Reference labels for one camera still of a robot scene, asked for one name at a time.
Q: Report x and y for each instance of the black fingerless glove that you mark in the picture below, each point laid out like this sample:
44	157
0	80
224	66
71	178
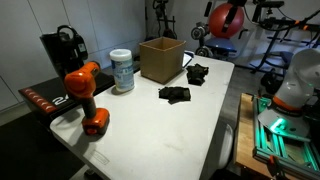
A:
175	94

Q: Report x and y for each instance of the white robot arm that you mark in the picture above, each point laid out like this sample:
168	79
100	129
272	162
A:
284	114

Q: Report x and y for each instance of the brown cardboard box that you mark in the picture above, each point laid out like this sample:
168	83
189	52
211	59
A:
161	58

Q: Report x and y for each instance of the white dustpan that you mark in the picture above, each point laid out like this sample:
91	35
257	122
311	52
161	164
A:
188	56

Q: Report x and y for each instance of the white wipes canister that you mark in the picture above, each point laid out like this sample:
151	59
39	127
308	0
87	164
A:
122	67

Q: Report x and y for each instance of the white laundry basket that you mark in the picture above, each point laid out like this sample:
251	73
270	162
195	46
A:
226	145

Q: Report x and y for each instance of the red exercise ball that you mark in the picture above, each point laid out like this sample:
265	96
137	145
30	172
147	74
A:
226	20

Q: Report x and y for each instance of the orange cordless drill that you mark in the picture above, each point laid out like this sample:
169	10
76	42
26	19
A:
81	84

